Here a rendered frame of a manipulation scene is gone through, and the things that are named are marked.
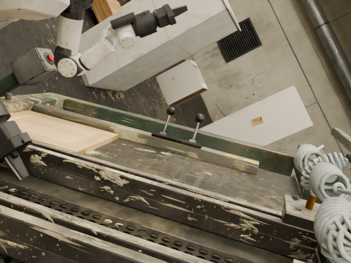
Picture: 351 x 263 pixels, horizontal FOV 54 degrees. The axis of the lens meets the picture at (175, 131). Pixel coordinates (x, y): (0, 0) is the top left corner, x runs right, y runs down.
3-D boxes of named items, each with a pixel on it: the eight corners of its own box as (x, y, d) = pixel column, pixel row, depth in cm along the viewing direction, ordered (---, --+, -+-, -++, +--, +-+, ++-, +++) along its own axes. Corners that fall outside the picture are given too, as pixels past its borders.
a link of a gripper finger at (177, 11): (188, 11, 135) (173, 17, 135) (185, 3, 133) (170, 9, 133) (189, 12, 134) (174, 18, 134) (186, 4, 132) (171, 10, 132)
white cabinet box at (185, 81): (163, 79, 684) (196, 62, 663) (175, 106, 679) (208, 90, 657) (155, 76, 641) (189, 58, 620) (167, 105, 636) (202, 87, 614)
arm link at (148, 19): (173, 20, 142) (145, 31, 142) (165, -3, 136) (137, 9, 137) (179, 30, 132) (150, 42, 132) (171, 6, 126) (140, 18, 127)
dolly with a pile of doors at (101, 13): (103, 12, 540) (119, 2, 531) (116, 42, 535) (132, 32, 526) (81, -1, 481) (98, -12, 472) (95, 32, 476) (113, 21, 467)
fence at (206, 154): (38, 112, 151) (39, 103, 150) (256, 171, 132) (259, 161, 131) (31, 114, 146) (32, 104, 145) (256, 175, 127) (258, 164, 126)
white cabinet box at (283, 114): (173, 143, 574) (293, 88, 514) (187, 176, 569) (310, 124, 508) (161, 146, 517) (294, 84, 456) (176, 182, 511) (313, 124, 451)
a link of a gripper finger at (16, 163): (19, 180, 75) (4, 156, 75) (28, 176, 79) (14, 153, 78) (24, 177, 75) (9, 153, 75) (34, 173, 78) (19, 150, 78)
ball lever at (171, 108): (158, 138, 138) (168, 107, 142) (167, 140, 137) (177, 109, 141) (156, 134, 134) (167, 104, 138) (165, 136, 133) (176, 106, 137)
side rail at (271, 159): (68, 118, 176) (71, 97, 174) (288, 177, 154) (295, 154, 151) (61, 120, 171) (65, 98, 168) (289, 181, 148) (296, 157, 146)
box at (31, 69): (24, 64, 178) (50, 48, 172) (34, 86, 178) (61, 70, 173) (7, 64, 166) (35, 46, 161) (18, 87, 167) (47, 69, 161)
